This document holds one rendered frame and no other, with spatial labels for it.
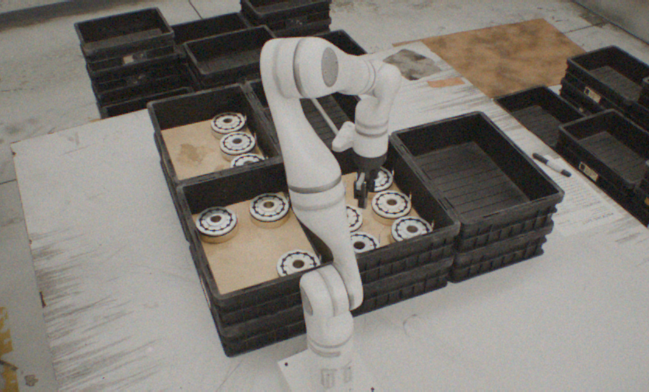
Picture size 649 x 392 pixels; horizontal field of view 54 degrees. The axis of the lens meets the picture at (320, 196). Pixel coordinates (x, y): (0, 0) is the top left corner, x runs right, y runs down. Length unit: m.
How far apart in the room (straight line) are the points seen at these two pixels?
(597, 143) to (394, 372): 1.65
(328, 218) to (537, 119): 2.17
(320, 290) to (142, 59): 2.12
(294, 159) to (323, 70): 0.16
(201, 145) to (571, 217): 1.10
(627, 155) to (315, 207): 1.99
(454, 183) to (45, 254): 1.14
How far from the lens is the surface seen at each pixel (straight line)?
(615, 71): 3.42
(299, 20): 3.28
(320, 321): 1.17
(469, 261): 1.68
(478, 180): 1.83
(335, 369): 1.32
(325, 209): 1.05
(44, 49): 4.43
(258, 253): 1.59
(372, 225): 1.65
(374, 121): 1.31
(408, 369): 1.55
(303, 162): 1.02
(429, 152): 1.90
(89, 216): 1.98
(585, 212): 2.02
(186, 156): 1.90
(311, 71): 0.95
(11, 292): 2.85
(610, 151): 2.87
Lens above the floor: 1.99
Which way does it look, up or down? 42 degrees down
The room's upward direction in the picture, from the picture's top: straight up
